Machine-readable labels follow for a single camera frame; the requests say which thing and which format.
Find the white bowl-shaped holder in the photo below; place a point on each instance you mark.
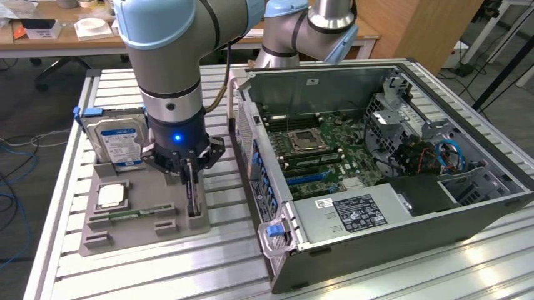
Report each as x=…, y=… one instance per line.
x=94, y=31

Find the metal disk bay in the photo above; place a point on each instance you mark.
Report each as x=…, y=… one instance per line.
x=480, y=175

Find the black open PC case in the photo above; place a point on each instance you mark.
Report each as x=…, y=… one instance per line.
x=376, y=250

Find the grey power supply unit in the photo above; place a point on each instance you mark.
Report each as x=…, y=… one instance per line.
x=321, y=228

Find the perforated metal drive cage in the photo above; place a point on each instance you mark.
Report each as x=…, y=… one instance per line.
x=384, y=106

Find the green RAM stick on rack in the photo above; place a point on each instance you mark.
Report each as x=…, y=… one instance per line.
x=131, y=214

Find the installed green RAM stick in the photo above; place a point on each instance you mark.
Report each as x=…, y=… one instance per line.
x=313, y=158

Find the blue expansion slot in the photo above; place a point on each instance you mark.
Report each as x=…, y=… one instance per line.
x=309, y=178

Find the silver CPU chip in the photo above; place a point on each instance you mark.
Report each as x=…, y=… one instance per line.
x=111, y=196

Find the small silver chipset heatsink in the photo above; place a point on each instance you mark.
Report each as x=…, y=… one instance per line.
x=354, y=182

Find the grey parts rack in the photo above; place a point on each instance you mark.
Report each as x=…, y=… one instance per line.
x=158, y=200

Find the wooden cabinet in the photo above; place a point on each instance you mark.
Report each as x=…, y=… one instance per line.
x=431, y=31

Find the orange card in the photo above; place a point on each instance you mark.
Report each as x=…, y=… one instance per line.
x=19, y=32

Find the metal CPU socket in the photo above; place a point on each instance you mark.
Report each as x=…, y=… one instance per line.
x=306, y=140

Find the blue case latch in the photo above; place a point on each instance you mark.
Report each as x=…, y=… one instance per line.
x=274, y=231

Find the grey card retainer bar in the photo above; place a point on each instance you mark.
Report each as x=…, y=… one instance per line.
x=238, y=78

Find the clear plastic bag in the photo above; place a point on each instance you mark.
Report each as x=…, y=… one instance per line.
x=9, y=12

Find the wooden desk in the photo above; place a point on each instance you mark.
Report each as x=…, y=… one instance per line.
x=50, y=43

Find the RAM memory stick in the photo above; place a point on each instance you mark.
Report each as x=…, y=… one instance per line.
x=193, y=200

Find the hard disk with blue bracket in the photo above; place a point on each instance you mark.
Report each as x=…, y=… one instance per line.
x=117, y=147

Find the black office chair base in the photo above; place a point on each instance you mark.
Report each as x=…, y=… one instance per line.
x=63, y=62

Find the white table frame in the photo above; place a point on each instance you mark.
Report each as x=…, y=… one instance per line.
x=488, y=28

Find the white floor box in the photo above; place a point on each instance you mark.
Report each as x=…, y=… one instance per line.
x=455, y=56

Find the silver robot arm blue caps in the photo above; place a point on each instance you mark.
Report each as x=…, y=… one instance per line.
x=168, y=68

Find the green motherboard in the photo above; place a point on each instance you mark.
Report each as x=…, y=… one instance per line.
x=358, y=150

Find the white box with black top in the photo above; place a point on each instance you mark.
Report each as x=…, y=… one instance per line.
x=42, y=32

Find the grey cup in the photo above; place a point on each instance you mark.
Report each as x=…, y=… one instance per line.
x=67, y=3

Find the black stand pole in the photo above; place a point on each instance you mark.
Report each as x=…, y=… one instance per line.
x=503, y=62

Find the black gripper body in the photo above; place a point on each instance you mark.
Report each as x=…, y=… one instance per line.
x=180, y=134

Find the black power adapter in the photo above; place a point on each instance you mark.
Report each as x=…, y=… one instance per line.
x=464, y=70

